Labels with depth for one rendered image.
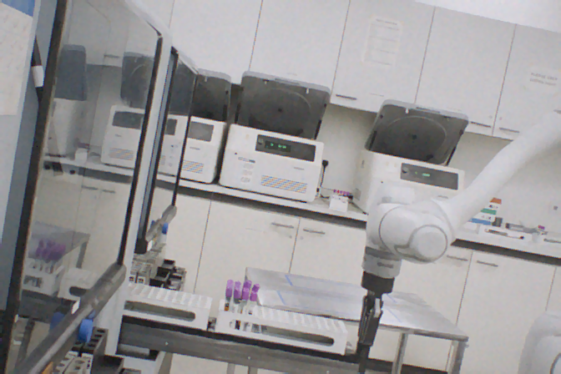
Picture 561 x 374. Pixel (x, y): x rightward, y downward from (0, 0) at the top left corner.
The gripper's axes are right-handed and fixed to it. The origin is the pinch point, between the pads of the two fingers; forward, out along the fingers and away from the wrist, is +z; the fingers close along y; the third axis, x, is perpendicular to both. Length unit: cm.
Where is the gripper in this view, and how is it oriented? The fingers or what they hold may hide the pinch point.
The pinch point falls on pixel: (361, 357)
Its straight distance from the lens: 163.7
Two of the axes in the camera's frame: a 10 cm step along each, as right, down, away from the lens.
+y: 0.4, 0.9, -10.0
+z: -1.9, 9.8, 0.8
